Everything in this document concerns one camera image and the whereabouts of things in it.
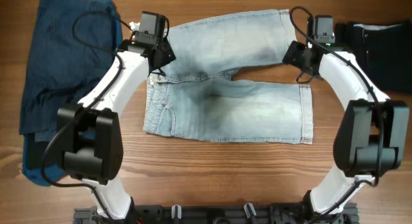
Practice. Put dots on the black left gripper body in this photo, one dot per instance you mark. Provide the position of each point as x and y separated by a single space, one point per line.
161 56

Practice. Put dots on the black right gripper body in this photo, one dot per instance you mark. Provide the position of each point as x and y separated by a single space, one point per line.
296 58

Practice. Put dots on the light blue denim shorts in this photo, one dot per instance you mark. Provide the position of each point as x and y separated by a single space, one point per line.
197 97

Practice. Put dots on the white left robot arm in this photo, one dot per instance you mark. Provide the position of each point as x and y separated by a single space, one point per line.
89 141

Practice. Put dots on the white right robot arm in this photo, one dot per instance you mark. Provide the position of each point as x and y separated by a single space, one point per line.
372 134

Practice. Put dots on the black folded garment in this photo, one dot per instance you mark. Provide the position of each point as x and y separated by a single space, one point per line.
382 51

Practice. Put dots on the dark blue folded garment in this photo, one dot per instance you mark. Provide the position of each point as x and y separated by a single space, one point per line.
67 59

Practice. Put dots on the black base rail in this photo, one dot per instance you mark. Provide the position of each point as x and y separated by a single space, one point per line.
272 214

